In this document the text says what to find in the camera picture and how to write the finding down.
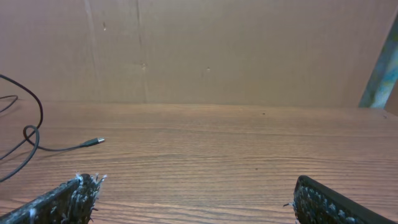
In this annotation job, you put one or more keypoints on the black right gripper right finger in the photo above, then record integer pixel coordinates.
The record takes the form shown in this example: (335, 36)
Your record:
(315, 203)

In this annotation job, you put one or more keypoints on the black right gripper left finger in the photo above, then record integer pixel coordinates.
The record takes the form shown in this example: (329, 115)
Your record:
(71, 202)

